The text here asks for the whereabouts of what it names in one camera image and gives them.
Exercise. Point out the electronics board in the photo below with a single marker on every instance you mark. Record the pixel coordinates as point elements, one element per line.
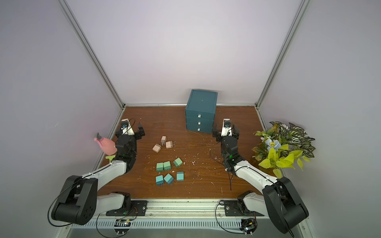
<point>248,226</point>
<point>122,226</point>

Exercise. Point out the teal plug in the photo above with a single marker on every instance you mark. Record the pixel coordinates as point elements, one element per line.
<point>169,179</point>
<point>159,180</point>
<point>180,176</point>

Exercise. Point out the artificial green plant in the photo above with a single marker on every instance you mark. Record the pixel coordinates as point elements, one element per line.
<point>283,146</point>

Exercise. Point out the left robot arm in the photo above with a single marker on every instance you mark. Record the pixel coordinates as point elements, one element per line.
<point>79,201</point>

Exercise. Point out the teal bottom drawer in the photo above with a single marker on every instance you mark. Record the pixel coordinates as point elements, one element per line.
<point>199,128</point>

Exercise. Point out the green wooden-handled tool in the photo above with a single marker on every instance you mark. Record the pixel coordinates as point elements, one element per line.
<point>110,158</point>

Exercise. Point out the aluminium front rail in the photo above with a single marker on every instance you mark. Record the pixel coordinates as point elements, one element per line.
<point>191,208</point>

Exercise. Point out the green plug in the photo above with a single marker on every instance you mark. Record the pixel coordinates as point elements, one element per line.
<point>178,162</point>
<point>167,166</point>
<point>160,167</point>

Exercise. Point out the teal top drawer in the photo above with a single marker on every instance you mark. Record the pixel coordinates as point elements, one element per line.
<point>195,114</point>

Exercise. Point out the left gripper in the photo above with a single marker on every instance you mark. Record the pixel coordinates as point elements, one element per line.
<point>139,135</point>

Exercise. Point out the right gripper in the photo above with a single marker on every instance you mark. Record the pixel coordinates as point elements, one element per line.
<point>216,134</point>

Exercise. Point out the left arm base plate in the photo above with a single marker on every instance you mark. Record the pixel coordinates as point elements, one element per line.
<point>135,208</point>

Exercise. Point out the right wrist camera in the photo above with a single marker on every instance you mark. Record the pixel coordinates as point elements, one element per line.
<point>226,128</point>

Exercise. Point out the teal three-drawer cabinet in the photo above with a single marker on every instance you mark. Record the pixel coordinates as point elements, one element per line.
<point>202,100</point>

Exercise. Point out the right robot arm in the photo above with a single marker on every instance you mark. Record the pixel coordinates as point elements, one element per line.
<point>279,200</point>

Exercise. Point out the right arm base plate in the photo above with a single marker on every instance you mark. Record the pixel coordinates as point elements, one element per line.
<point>234,208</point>

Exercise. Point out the beige plug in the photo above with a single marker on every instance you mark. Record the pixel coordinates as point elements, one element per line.
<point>169,144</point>
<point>157,148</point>
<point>163,140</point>

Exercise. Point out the left electronics board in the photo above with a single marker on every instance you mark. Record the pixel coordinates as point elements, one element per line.
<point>122,226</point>

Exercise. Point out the right electronics board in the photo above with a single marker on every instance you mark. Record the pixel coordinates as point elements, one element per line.
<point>248,226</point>

